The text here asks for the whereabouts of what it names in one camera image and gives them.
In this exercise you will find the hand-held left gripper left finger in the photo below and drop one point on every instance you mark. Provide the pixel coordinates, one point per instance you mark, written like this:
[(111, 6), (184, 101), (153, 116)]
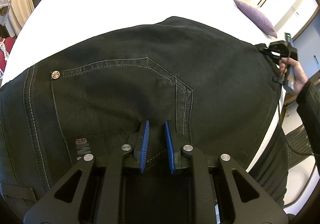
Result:
[(145, 150)]

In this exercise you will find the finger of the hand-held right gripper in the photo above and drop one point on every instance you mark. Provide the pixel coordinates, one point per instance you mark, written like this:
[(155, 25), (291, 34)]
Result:
[(268, 51)]

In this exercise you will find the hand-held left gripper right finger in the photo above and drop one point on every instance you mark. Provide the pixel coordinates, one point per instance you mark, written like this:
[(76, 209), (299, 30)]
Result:
[(169, 150)]

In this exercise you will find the black denim pants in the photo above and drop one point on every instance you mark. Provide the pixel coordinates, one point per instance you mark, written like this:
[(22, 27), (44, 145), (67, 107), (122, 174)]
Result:
[(130, 88)]

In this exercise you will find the person's right forearm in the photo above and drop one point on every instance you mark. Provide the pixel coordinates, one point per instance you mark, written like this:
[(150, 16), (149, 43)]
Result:
[(311, 109)]

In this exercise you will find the person's right hand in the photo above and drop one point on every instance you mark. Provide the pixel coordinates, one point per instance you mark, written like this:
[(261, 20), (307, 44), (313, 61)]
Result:
[(298, 75)]

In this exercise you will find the purple pillow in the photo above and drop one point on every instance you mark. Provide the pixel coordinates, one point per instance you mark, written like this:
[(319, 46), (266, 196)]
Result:
[(260, 17)]

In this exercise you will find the person's leg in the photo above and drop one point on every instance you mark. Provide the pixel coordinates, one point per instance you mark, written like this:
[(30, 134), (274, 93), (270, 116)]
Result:
[(271, 164)]

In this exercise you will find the white chair with black mesh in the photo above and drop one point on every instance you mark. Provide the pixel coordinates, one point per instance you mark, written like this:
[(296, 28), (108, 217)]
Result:
[(302, 164)]

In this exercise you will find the white bed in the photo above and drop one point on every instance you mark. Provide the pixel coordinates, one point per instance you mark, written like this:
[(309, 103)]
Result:
[(120, 1)]

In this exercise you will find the red patterned cloth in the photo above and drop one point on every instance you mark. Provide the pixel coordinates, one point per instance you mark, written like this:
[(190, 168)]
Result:
[(5, 51)]

